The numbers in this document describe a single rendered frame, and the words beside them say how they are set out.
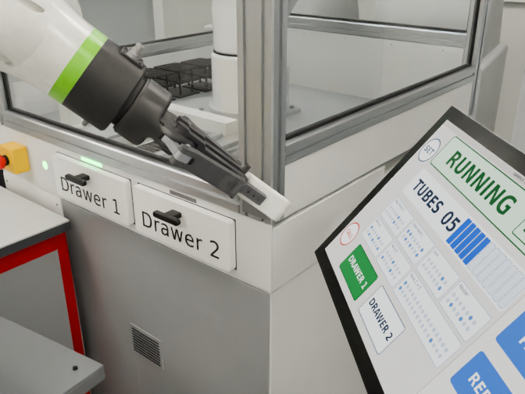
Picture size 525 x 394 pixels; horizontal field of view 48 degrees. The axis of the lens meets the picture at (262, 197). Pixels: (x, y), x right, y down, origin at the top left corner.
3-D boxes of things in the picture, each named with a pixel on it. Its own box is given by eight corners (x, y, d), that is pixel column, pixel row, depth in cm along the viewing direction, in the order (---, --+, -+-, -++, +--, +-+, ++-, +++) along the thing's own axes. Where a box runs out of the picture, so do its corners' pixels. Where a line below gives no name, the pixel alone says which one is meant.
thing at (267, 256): (270, 293, 113) (271, 225, 107) (1, 169, 173) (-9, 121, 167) (466, 159, 180) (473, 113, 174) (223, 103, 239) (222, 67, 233)
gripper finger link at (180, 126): (178, 119, 70) (178, 122, 68) (252, 173, 73) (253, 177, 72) (159, 144, 71) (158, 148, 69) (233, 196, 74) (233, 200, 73)
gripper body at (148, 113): (144, 84, 64) (212, 134, 67) (149, 69, 72) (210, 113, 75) (105, 137, 66) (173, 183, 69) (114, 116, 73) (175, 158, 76)
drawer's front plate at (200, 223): (230, 273, 116) (228, 223, 112) (135, 230, 133) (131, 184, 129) (236, 269, 118) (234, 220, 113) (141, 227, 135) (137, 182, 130)
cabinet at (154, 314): (272, 571, 145) (274, 295, 112) (41, 383, 205) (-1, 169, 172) (438, 369, 212) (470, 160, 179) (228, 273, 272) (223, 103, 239)
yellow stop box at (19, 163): (13, 176, 157) (8, 150, 154) (0, 170, 161) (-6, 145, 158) (30, 170, 161) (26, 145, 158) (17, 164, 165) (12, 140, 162)
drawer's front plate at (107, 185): (128, 227, 135) (124, 182, 130) (57, 194, 152) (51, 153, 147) (134, 223, 136) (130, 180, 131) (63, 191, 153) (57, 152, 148)
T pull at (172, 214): (176, 227, 117) (176, 220, 116) (151, 216, 121) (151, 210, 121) (190, 221, 119) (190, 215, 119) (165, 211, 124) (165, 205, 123)
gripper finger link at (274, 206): (248, 173, 74) (248, 175, 73) (291, 203, 76) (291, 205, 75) (233, 190, 75) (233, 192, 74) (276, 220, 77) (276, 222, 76)
